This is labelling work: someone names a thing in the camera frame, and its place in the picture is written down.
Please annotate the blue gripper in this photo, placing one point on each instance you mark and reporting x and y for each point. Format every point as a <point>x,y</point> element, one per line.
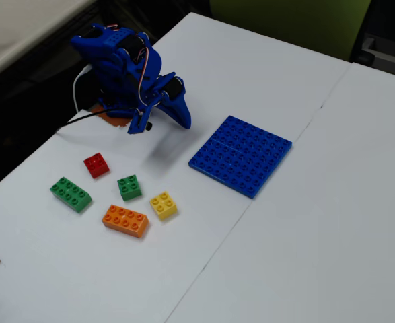
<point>177,105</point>

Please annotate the green 2x2 building block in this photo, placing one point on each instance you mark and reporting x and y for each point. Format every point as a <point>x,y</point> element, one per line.
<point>130,188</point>

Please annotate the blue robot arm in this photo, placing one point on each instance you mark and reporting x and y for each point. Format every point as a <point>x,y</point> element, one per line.
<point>109,40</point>

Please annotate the red 2x2 building block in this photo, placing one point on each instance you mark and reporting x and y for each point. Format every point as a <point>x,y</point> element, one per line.
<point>97,165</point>

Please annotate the yellow 2x2 building block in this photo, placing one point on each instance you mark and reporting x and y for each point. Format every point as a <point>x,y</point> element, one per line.
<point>163,206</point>

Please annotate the orange 2x4 building block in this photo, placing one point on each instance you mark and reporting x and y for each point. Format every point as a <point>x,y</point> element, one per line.
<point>124,221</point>

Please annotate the green 2x4 building block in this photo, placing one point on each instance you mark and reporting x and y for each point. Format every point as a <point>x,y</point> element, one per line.
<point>71,195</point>

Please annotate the blue 8x8 building plate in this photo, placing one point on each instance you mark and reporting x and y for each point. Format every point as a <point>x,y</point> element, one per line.
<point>241,156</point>

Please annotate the green chair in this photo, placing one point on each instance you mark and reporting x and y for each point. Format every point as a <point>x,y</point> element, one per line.
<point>284,20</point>

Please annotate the white side table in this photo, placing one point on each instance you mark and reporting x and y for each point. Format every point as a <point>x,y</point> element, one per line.
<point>15,27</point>

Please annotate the white foam board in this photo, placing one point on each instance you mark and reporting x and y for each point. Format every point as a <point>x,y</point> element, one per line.
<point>318,235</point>
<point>82,286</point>

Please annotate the grey box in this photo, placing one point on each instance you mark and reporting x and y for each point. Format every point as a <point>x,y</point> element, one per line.
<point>385,54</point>

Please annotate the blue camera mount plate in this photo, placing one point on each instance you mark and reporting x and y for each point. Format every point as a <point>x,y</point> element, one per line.
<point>138,122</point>

